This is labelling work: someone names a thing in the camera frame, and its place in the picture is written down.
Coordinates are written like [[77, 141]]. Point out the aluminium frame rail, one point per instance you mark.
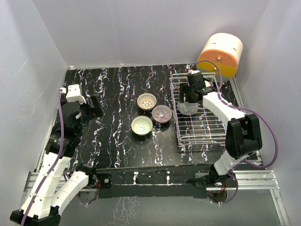
[[248, 175]]

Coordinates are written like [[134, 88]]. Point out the green patterned white bowl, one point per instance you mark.
[[141, 125]]

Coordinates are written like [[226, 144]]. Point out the white wire dish rack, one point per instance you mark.
[[201, 128]]

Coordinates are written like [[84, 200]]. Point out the white orange patterned bowl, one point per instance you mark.
[[146, 101]]

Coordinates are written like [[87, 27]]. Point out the purple striped bowl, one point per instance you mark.
[[162, 114]]

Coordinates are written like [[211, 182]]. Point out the black front mounting bar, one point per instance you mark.
[[159, 181]]

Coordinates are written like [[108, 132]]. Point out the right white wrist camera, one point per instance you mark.
[[190, 72]]

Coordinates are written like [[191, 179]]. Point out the cream orange yellow drawer cabinet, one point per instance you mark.
[[225, 51]]

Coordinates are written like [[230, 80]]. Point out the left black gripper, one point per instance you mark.
[[97, 110]]

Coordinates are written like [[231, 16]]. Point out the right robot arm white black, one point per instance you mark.
[[243, 134]]

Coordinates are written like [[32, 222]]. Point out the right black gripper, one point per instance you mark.
[[187, 88]]

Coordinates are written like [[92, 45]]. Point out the blue patterned white bowl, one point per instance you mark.
[[208, 84]]

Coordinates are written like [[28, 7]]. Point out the red white patterned bowl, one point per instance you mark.
[[188, 109]]

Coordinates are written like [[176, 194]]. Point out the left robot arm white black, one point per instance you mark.
[[46, 203]]

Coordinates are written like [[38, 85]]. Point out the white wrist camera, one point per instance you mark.
[[190, 72], [73, 94]]

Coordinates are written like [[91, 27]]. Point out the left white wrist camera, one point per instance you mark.
[[73, 94]]

